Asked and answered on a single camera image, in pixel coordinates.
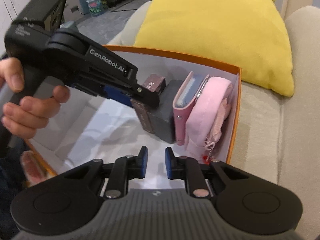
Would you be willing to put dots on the pink plush pouch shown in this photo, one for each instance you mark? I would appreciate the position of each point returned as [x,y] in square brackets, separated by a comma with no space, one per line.
[207,110]

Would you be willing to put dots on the yellow pillow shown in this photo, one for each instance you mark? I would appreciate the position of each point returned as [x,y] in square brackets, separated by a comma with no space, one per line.
[212,30]

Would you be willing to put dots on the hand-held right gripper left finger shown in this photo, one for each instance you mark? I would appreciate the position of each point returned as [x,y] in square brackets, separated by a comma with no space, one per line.
[143,162]

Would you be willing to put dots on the large water jug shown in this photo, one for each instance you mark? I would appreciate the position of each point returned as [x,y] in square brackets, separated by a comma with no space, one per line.
[95,5]

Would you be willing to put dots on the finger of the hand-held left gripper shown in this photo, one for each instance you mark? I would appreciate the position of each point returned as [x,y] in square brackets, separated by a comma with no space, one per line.
[117,95]
[147,96]

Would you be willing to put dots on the maroon box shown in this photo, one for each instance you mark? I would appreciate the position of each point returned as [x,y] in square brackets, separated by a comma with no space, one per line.
[143,120]

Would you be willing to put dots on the person's left hand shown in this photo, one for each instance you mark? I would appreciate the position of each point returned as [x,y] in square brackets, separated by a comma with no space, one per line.
[30,115]

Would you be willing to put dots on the white pink crochet bunny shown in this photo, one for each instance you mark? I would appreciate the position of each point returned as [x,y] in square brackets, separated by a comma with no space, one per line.
[33,167]

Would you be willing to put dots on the white marble table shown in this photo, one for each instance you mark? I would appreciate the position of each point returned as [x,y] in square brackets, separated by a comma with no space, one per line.
[12,2]

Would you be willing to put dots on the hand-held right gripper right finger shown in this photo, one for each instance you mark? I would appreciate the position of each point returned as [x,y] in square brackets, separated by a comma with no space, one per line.
[169,163]

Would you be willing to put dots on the beige sofa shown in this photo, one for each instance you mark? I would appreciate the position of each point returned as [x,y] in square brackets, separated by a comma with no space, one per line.
[275,135]

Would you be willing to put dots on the person's left leg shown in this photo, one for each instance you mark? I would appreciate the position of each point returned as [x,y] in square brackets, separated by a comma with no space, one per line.
[10,192]

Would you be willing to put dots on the orange cardboard box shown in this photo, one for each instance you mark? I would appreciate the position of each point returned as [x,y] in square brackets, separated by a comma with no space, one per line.
[100,125]

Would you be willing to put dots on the black box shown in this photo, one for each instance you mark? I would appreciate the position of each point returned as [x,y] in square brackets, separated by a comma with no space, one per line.
[162,125]

